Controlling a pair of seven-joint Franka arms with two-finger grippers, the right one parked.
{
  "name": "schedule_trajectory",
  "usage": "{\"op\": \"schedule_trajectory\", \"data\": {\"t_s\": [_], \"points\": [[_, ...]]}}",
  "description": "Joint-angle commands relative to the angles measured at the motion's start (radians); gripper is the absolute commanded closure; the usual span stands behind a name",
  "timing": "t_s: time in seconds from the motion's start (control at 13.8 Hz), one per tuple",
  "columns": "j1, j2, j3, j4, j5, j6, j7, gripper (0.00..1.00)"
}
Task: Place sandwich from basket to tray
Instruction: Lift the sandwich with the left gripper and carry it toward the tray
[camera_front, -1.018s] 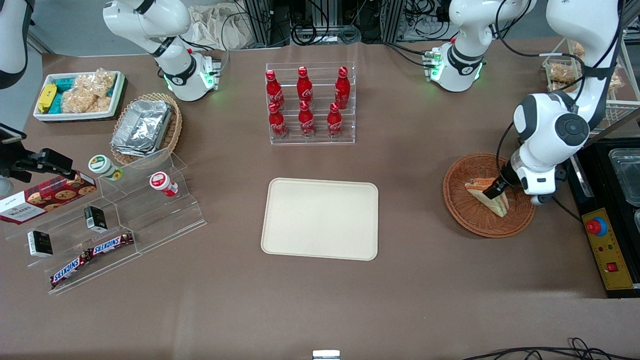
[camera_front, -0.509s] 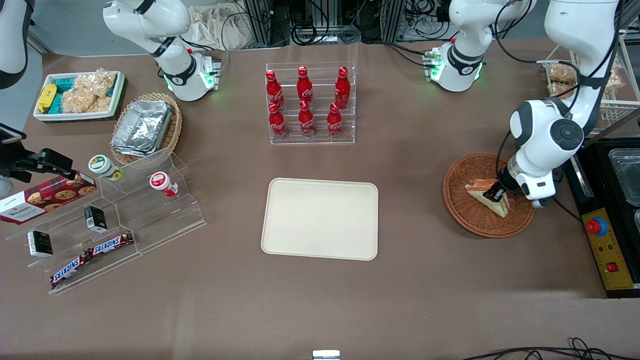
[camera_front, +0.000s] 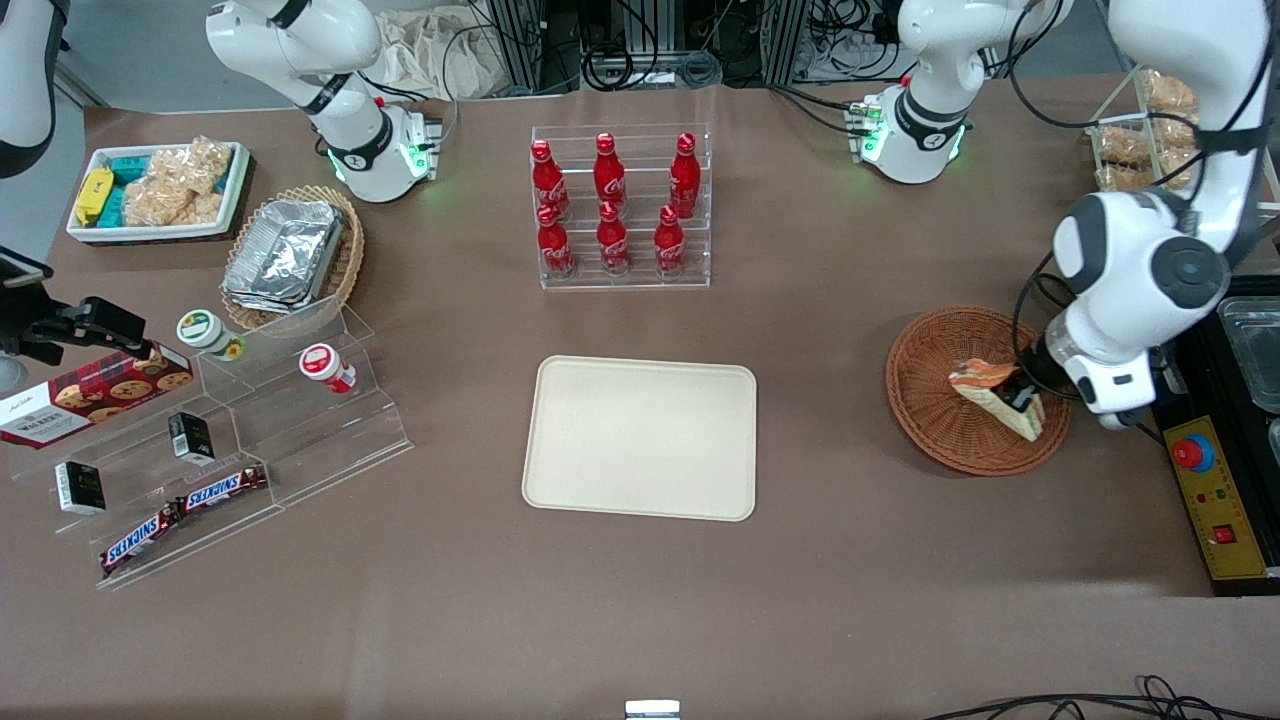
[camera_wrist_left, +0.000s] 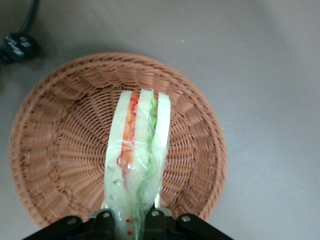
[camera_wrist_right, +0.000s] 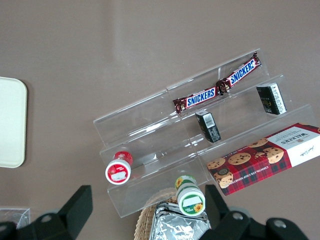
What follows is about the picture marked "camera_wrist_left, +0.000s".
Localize plastic triangle sandwich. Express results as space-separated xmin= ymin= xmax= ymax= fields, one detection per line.
xmin=100 ymin=90 xmax=172 ymax=240

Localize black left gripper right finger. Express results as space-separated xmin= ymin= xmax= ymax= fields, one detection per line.
xmin=143 ymin=208 xmax=176 ymax=240

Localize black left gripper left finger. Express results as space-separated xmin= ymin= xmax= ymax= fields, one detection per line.
xmin=87 ymin=209 xmax=119 ymax=240

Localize black power cable with plug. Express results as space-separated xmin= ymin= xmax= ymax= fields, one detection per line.
xmin=0 ymin=0 xmax=41 ymax=66

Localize round brown wicker basket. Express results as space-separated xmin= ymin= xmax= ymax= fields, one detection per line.
xmin=8 ymin=51 xmax=229 ymax=230

